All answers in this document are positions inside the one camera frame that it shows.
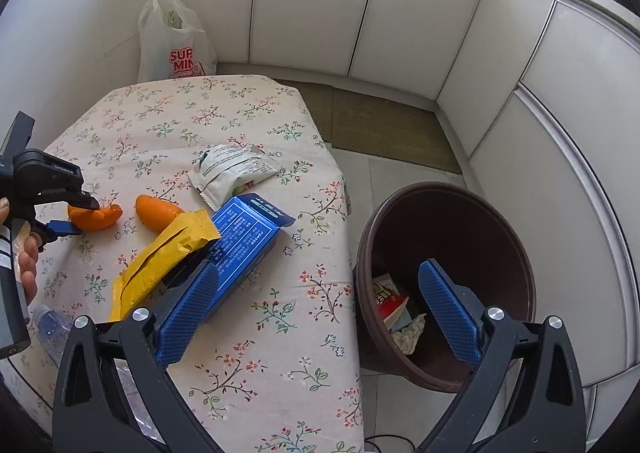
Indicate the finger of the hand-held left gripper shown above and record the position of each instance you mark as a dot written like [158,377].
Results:
[190,308]
[445,308]
[60,229]
[50,178]

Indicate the orange peel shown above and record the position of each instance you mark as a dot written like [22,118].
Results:
[97,222]
[157,213]

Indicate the white tissue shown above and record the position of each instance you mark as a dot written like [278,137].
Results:
[407,333]

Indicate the red instant noodle cup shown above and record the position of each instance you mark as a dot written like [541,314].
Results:
[392,305]

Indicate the yellow foil wrapper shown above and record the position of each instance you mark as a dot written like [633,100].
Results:
[160,253]

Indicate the brown trash bin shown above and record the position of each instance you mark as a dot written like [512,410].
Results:
[450,228]

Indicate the blue cardboard box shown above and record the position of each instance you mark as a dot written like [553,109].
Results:
[245,238]

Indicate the person's left hand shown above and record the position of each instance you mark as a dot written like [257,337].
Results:
[30,268]

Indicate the crushed clear plastic bottle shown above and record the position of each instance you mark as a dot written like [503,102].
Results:
[47,328]

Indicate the floral tablecloth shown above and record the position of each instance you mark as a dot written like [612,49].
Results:
[280,333]

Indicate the white snack wrapper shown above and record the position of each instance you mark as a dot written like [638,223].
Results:
[230,173]

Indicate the white plastic shopping bag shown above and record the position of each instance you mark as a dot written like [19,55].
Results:
[175,53]

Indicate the olive floor mat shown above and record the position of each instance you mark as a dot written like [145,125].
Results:
[380,128]

